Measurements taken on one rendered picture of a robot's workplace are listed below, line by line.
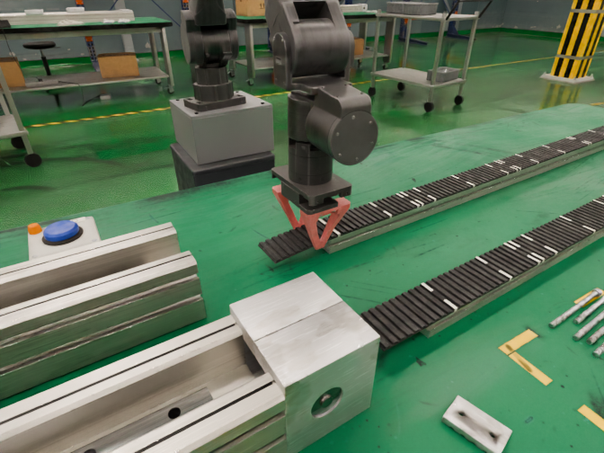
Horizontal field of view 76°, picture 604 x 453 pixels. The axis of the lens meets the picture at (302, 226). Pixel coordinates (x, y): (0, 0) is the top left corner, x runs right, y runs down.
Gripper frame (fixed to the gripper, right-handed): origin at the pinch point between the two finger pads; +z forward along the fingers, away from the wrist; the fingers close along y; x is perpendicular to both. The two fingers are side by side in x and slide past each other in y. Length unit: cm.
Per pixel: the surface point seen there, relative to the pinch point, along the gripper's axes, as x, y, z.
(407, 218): 18.0, 1.9, 1.9
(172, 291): -20.7, 4.9, -2.4
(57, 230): -29.9, -12.3, -4.0
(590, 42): 588, -234, 28
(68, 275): -29.7, -2.4, -3.4
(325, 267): 0.1, 4.2, 3.2
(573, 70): 577, -236, 62
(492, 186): 40.4, 1.8, 1.7
